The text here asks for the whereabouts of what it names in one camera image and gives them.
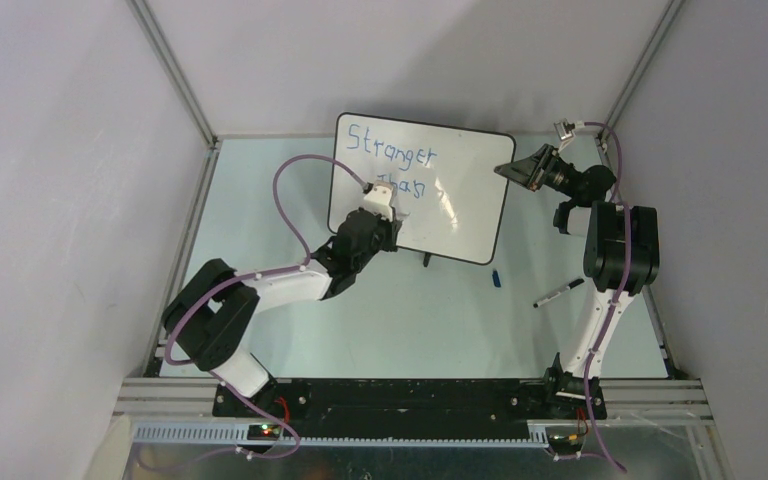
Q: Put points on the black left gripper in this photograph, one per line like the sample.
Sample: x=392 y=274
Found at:
x=392 y=228

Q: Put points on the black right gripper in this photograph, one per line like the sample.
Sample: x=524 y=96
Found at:
x=528 y=170

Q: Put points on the white whiteboard black frame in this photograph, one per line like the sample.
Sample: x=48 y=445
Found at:
x=448 y=194

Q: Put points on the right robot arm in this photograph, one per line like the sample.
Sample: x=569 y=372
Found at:
x=621 y=256

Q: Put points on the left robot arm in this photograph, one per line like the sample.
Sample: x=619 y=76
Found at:
x=210 y=315

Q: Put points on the black marker pen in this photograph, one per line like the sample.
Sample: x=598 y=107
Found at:
x=557 y=292

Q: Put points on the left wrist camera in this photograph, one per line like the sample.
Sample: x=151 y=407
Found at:
x=378 y=200

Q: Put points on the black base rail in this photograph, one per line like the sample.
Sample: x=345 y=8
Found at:
x=407 y=408

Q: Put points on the grey cable duct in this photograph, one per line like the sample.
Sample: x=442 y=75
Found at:
x=245 y=434

